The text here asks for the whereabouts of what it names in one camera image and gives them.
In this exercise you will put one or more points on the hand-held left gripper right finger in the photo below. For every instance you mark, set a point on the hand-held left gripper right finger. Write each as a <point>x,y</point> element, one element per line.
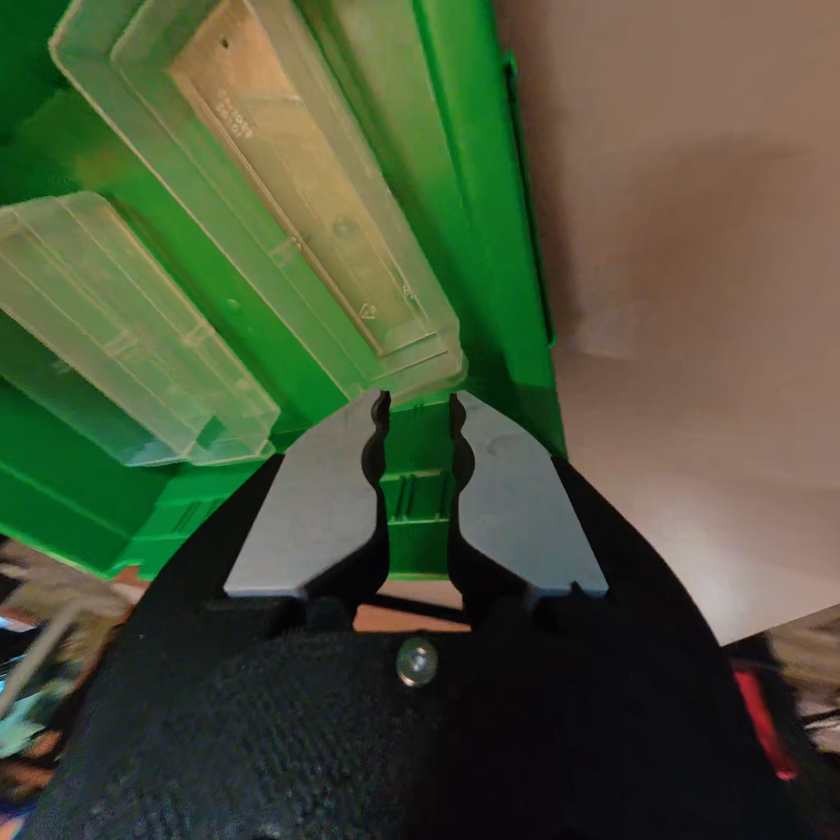
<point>518,518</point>

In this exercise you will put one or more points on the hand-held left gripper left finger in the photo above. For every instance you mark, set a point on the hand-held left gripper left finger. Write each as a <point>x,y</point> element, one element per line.
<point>308,518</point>

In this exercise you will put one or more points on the clear plastic drawer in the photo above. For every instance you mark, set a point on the clear plastic drawer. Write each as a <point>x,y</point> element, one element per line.
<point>295,197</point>
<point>98,328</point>

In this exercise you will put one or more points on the green plastic bin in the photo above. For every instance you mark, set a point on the green plastic bin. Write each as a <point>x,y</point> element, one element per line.
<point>472,197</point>

